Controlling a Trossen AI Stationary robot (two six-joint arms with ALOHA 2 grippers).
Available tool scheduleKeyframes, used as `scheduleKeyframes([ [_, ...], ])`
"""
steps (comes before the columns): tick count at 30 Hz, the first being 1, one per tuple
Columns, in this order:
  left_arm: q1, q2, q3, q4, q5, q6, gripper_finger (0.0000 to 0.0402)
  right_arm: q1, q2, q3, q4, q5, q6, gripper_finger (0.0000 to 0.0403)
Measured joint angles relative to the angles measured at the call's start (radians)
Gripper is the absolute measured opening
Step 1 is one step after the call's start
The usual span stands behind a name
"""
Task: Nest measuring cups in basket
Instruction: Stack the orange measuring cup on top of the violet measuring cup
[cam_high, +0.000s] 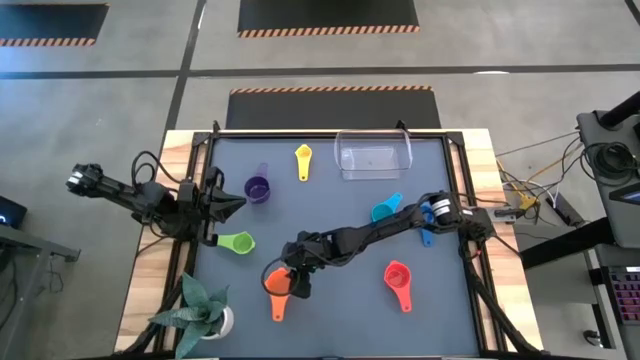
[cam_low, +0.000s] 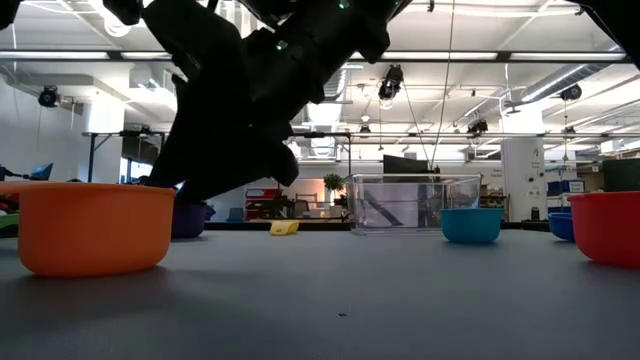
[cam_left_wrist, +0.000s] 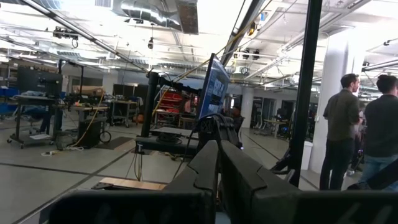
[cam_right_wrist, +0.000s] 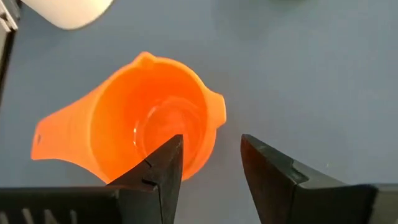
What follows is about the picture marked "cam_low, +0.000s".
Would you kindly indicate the blue storage bin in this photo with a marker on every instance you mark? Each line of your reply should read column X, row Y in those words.
column 565, row 187

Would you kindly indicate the black background monitor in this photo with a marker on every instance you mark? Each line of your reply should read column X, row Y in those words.
column 405, row 165

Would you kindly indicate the large black screen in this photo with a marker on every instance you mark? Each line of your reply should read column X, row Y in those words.
column 622, row 175

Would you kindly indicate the yellow measuring cup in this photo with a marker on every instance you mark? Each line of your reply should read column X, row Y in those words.
column 284, row 228

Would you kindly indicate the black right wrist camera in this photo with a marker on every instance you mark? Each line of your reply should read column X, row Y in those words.
column 190, row 30

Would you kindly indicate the slim silver air duct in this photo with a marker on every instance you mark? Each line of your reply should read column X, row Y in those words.
column 570, row 80

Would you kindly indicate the orange measuring cup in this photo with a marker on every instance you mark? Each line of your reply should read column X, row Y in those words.
column 95, row 230

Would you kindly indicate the red tool cabinet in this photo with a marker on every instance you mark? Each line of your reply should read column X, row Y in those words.
column 262, row 200

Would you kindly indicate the blue lit monitor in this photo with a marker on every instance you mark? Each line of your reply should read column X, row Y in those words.
column 42, row 171

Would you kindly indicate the green measuring cup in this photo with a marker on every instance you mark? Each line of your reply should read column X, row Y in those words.
column 7, row 225

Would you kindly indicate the white square pillar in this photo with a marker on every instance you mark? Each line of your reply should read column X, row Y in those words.
column 522, row 175

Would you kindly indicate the purple measuring cup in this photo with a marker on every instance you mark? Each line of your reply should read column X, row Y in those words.
column 187, row 220

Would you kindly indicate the teal measuring cup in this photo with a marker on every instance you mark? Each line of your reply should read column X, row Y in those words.
column 471, row 225

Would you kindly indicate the clear plastic basket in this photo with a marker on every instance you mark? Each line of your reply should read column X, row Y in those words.
column 415, row 205

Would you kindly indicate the green background potted plant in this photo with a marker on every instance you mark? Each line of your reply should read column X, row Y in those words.
column 334, row 182

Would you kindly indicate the wide ribbed air duct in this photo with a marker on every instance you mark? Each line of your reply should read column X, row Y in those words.
column 337, row 85

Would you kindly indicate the red measuring cup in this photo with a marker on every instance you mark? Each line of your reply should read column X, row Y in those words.
column 607, row 230

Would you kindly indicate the black workstation frame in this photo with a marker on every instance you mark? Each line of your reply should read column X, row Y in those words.
column 91, row 155

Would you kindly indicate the black overhead light bar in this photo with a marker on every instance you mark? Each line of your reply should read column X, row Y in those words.
column 504, row 56

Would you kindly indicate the black hanging ceiling camera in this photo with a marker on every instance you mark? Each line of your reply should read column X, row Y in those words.
column 391, row 80
column 49, row 96
column 571, row 92
column 477, row 126

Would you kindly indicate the black table frame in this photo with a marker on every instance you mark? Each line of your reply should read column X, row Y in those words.
column 240, row 226

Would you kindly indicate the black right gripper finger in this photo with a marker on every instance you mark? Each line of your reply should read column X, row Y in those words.
column 195, row 170
column 265, row 162

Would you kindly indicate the blue measuring cup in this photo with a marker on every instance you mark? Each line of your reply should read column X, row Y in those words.
column 562, row 227

